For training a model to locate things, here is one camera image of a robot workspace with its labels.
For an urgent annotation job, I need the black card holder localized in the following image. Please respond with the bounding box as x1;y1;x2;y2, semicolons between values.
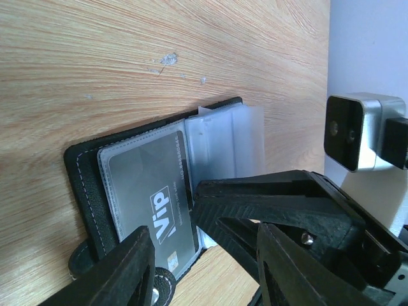
63;97;265;305

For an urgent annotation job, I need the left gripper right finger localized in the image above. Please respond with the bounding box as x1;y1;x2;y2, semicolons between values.
257;222;383;305

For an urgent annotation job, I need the grey vip card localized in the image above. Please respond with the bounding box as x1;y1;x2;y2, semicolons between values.
98;126;200;278

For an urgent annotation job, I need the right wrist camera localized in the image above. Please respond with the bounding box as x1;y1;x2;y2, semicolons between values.
323;92;408;224

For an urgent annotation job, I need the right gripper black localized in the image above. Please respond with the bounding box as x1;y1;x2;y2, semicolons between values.
286;171;408;306

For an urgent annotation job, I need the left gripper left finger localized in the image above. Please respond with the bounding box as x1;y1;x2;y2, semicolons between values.
41;226;155;305

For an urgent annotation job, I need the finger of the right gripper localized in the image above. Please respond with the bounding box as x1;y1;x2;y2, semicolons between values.
193;170;367;287

